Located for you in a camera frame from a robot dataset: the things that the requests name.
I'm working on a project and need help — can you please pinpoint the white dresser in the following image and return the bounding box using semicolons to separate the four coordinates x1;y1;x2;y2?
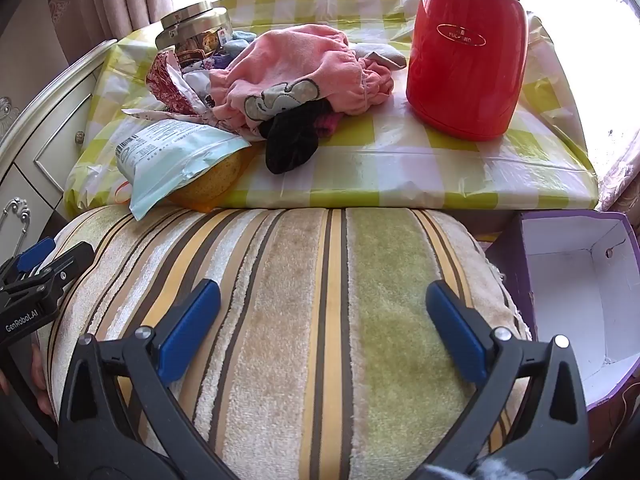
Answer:
0;37;118;241

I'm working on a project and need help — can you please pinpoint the yellow checked tablecloth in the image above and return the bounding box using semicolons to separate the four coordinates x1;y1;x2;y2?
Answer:
65;0;601;212

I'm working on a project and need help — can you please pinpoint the pink garment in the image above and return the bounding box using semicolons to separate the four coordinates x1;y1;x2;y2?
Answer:
209;24;396;137

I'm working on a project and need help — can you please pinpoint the purple cardboard box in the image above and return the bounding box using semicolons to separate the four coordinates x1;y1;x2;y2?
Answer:
484;210;640;411

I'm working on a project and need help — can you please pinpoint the red print fabric headband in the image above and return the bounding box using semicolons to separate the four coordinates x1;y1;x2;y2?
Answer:
146;50;202;117

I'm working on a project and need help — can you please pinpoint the striped towel cushion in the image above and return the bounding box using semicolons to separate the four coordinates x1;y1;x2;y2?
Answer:
37;205;535;480

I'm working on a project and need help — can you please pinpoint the white teal plastic package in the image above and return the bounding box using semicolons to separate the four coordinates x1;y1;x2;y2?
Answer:
115;120;253;221

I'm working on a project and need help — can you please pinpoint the light blue elephant towel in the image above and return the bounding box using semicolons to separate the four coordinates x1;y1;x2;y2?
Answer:
222;30;258;59

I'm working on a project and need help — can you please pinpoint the grey sock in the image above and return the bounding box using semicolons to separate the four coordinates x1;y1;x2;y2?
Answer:
352;42;408;69

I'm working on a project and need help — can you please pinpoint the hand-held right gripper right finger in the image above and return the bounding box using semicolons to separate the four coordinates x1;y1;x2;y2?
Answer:
415;280;593;480

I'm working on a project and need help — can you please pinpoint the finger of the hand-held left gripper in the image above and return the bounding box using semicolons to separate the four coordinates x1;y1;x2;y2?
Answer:
0;237;58;286
30;241;96;286

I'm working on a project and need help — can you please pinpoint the red thermos flask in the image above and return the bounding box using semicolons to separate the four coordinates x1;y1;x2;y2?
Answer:
406;0;529;141

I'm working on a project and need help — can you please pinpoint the black sock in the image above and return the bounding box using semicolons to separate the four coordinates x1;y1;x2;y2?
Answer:
264;97;334;176

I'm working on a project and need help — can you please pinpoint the metal lid jar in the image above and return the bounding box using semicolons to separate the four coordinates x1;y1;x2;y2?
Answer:
155;2;236;68

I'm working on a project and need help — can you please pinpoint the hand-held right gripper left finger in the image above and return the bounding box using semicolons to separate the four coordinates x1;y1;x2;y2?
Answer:
57;279;236;480

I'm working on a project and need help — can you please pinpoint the person's left hand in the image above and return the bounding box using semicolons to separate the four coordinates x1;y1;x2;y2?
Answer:
30;346;56;418

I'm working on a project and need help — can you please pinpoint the pink embroidered curtain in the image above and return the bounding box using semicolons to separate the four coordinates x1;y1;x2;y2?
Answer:
596;125;640;212

